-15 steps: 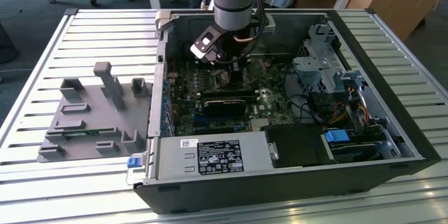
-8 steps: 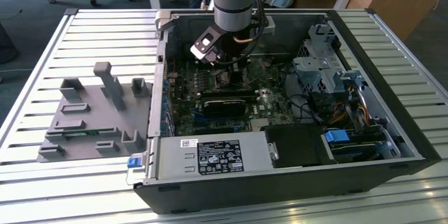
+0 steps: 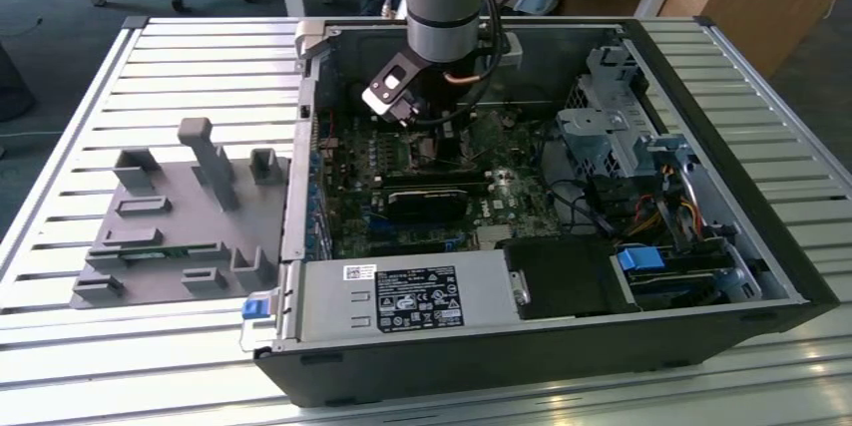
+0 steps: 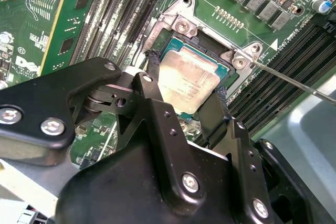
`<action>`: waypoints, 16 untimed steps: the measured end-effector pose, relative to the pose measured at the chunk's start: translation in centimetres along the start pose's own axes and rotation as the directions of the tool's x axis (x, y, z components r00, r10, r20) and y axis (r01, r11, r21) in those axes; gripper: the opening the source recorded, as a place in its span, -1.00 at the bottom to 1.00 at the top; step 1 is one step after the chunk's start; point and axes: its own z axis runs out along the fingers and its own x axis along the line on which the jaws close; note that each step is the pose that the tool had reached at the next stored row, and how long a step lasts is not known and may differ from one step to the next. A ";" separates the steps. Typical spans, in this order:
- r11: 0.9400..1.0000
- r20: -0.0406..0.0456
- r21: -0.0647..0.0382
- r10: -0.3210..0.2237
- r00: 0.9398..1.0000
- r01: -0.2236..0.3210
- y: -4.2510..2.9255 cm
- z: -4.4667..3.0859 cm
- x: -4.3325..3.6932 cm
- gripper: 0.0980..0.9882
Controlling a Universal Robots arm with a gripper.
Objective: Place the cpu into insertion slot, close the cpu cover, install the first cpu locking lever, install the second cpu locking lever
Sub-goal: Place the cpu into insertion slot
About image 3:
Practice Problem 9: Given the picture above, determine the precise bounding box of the black plastic shroud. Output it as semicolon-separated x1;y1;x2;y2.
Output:
501;235;640;320

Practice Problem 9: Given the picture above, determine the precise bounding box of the blue disk carrier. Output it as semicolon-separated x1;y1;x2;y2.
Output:
616;244;667;276

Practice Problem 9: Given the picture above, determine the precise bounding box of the grey power supply unit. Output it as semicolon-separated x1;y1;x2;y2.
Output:
296;248;520;342

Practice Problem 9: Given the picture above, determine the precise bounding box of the grey parts rack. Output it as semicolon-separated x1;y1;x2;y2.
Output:
69;116;295;310

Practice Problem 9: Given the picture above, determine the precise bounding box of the green RAM stick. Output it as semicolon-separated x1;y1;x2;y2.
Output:
119;244;221;260

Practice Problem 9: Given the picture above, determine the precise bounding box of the green motherboard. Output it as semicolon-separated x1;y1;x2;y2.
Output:
312;106;573;257

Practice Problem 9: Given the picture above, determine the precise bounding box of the silver chipset heatsink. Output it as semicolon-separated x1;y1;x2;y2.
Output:
477;225;515;248

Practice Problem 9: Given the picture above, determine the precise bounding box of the grey metal drive cage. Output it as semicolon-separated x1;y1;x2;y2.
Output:
555;44;651;178

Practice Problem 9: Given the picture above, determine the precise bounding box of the black graphics card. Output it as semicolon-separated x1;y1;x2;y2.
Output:
384;188;471;222

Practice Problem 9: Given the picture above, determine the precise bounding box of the yellow wire bundle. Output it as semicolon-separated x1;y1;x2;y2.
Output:
628;199;705;237

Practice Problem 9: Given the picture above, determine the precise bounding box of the black PC case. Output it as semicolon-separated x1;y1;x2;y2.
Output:
252;16;841;410

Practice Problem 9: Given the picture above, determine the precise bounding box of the CPU socket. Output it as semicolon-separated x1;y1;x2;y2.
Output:
405;131;477;173

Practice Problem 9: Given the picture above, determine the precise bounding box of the silver metal drive bracket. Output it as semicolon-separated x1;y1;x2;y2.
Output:
641;134;767;302

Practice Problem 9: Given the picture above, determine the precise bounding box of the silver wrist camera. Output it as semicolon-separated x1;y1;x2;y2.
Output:
361;51;427;124

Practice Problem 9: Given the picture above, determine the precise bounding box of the grey case latch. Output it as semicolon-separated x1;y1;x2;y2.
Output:
292;19;335;56

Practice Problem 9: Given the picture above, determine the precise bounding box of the black cable bundle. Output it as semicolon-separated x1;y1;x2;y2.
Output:
544;180;621;238

